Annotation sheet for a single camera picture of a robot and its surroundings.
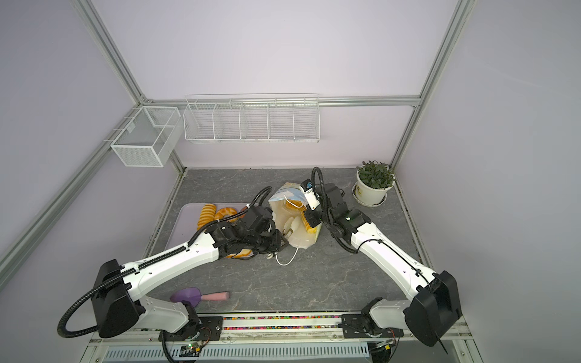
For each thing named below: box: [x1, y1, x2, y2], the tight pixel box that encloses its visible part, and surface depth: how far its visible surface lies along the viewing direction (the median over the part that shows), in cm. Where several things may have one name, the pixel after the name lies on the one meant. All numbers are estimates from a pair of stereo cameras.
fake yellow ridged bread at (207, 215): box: [196, 203, 218, 231], surface depth 101 cm
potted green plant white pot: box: [351, 159, 396, 208], surface depth 98 cm
